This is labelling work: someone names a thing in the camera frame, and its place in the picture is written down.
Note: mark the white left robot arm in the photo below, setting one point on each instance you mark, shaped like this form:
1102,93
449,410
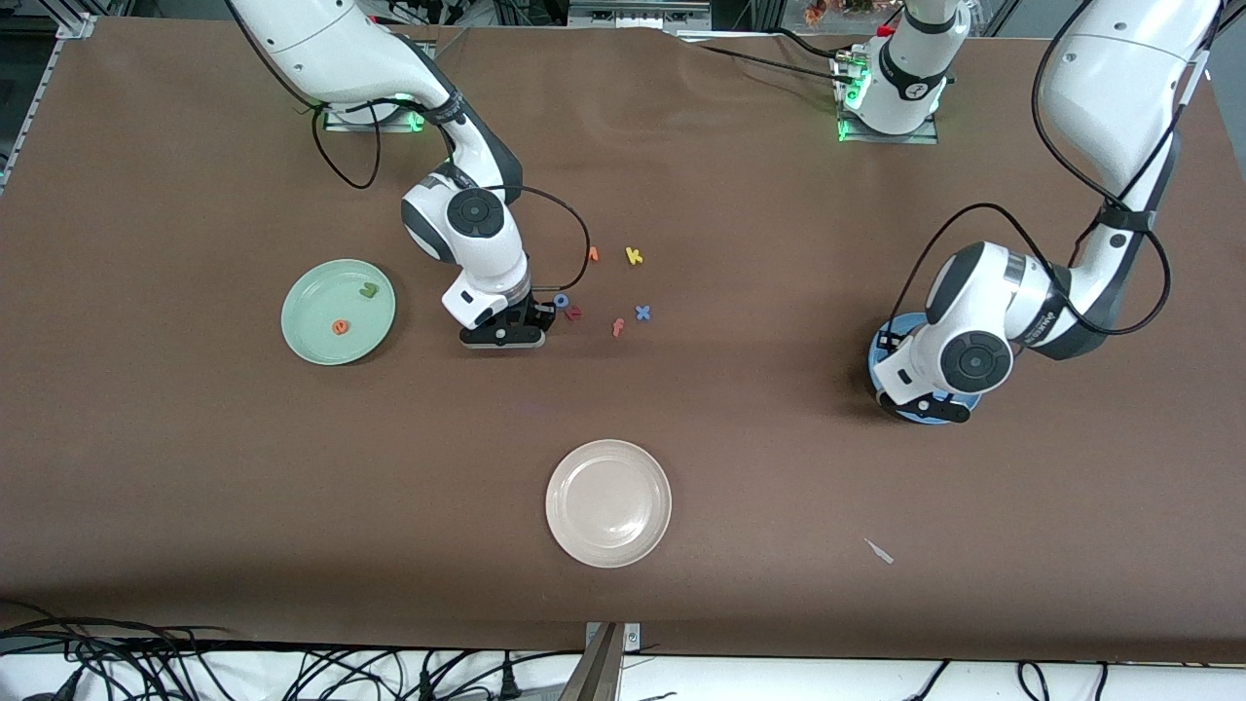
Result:
1110,88

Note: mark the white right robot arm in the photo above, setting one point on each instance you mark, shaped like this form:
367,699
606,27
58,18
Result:
321,49

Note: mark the blue plate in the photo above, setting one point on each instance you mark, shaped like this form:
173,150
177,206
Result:
900,323

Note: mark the small white paper scrap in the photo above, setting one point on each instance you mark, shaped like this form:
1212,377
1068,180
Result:
879,551

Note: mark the light green plate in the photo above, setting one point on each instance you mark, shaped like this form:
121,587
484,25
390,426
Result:
321,292

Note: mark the beige plate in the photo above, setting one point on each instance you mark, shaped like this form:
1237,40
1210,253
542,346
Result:
608,503

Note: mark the brown table cover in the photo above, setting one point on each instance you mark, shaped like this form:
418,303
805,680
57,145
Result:
195,467

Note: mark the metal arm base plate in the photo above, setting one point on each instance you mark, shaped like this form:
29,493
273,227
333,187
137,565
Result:
421,122
925,139

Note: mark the metal frame rail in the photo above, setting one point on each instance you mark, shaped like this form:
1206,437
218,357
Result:
633,15

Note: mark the metal table bracket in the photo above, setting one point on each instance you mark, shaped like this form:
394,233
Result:
605,672

